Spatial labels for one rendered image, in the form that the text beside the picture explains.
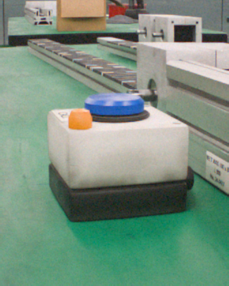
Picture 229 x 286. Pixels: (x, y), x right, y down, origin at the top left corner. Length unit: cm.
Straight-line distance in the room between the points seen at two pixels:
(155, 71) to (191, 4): 1129
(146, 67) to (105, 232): 27
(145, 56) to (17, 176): 19
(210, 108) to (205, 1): 1149
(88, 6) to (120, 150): 227
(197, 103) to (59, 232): 17
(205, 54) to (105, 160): 22
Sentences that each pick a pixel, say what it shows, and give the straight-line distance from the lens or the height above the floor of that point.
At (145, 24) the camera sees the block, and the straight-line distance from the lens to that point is 172.
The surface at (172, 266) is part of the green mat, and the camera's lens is 35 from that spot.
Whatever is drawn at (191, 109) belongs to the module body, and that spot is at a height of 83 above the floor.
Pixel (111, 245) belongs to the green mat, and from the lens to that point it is 38.
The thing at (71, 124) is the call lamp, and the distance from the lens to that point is 41.
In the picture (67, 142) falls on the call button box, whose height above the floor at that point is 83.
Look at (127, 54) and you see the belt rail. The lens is 149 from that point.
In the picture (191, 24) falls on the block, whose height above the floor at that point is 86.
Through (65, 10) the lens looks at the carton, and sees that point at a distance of 266.
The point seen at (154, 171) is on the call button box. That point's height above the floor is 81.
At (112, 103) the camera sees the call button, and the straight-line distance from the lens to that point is 43.
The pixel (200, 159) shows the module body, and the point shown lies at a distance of 52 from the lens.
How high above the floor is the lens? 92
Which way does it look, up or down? 12 degrees down
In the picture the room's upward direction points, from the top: straight up
